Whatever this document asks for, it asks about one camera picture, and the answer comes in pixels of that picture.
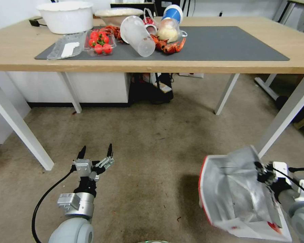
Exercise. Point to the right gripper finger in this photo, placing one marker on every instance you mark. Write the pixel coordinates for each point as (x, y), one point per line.
(264, 178)
(260, 165)

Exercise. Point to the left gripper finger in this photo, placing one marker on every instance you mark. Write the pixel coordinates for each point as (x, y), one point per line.
(82, 153)
(107, 162)

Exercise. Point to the red white foil delivery bag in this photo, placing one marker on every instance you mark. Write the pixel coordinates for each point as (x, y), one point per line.
(233, 192)

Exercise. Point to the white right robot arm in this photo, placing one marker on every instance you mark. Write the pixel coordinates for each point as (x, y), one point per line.
(302, 215)

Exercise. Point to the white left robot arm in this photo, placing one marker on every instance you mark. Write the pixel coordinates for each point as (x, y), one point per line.
(71, 230)

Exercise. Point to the black bag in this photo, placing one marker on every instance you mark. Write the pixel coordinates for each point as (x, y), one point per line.
(147, 91)

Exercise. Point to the clear bag with bun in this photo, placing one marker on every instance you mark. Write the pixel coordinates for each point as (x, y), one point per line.
(168, 31)

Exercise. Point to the white cabinet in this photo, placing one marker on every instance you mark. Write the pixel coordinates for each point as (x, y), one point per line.
(96, 87)

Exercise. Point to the black chair wheel base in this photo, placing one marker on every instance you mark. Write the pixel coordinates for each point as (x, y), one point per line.
(283, 102)

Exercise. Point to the white robot front shell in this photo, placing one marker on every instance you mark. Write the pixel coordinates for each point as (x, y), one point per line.
(152, 241)

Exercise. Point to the clear plastic tomato box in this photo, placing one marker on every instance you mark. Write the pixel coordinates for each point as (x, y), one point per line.
(111, 52)

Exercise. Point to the red cherry tomato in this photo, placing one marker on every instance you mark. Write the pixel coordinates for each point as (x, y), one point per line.
(102, 34)
(105, 39)
(107, 48)
(98, 48)
(94, 35)
(92, 42)

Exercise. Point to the clear plastic box lid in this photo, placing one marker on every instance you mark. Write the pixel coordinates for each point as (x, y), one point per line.
(66, 46)

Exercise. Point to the wooden table with white legs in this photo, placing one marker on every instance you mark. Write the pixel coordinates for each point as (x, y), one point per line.
(218, 63)

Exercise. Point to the white power strip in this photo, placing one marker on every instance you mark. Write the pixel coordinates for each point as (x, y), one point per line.
(191, 75)

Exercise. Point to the small red crayfish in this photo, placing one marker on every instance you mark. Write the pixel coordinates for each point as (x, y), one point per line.
(114, 31)

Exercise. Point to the dark grey table mat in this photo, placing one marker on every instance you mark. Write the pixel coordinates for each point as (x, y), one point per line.
(218, 43)

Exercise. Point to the clear plastic cup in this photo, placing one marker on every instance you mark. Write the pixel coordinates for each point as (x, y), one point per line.
(138, 35)

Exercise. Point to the large red crayfish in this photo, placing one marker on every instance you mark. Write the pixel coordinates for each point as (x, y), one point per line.
(168, 46)

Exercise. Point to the large white plastic bowl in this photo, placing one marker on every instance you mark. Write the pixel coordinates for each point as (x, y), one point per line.
(66, 17)

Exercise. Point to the shallow bowl with clear lid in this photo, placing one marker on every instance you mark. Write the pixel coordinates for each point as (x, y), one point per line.
(116, 15)

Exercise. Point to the red white patterned cup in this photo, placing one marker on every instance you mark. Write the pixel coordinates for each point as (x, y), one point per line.
(150, 25)

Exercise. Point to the blue white paper cup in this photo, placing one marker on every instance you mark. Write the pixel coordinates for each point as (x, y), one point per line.
(172, 14)

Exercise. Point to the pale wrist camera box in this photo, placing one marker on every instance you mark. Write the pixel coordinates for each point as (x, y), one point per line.
(281, 169)
(83, 167)

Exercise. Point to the white desk leg frame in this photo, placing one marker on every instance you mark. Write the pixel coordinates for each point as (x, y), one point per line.
(266, 87)

